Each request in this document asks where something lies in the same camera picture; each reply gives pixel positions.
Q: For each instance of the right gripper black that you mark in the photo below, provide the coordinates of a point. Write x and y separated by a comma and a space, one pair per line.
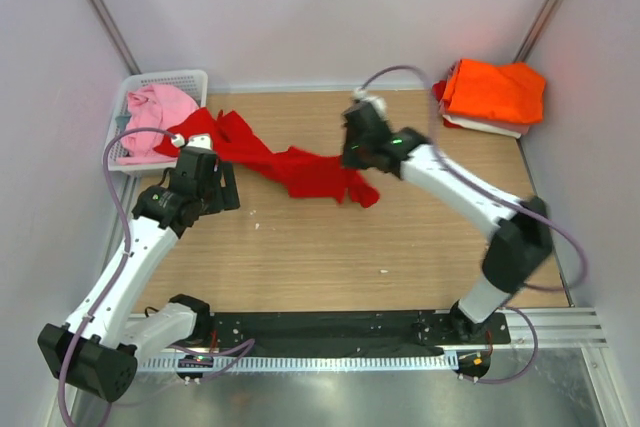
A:
350, 160

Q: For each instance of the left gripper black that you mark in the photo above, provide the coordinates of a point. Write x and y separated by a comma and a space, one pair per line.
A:
229, 201

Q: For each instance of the red t shirt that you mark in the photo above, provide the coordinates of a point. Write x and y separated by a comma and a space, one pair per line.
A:
302, 173
438, 90

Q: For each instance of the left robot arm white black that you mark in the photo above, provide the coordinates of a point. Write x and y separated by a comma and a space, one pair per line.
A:
95, 350

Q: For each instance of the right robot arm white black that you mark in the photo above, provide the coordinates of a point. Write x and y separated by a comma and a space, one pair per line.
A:
519, 239

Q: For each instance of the red folded t shirt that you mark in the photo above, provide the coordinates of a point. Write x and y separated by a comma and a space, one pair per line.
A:
438, 90

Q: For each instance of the white folded t shirt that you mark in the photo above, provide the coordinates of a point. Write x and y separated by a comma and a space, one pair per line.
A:
482, 127

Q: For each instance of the orange folded t shirt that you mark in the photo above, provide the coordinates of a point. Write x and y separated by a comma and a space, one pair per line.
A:
511, 93

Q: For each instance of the white plastic basket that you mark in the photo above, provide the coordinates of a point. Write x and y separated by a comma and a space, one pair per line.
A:
192, 82

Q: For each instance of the pink folded t shirt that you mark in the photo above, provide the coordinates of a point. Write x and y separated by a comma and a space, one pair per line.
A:
523, 129

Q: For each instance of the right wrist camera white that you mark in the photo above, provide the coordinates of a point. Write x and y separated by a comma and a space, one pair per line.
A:
362, 95

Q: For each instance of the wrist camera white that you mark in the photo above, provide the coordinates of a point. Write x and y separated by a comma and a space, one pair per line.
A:
202, 141
362, 95

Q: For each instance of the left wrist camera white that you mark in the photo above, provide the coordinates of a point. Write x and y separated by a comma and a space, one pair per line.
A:
202, 141

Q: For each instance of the left corner aluminium post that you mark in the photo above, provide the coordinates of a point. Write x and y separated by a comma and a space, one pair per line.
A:
115, 36

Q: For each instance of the corner aluminium post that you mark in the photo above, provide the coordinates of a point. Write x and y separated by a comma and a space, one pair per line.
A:
115, 36
550, 2

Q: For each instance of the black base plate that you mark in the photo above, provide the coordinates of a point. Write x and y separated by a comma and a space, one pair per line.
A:
364, 334

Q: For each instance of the white slotted cable duct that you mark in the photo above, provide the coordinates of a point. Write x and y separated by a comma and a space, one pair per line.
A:
174, 362

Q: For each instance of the right corner aluminium post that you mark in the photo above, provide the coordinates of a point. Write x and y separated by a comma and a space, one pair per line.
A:
550, 2

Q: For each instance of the aluminium rail frame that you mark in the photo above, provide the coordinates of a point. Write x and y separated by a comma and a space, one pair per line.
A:
570, 327

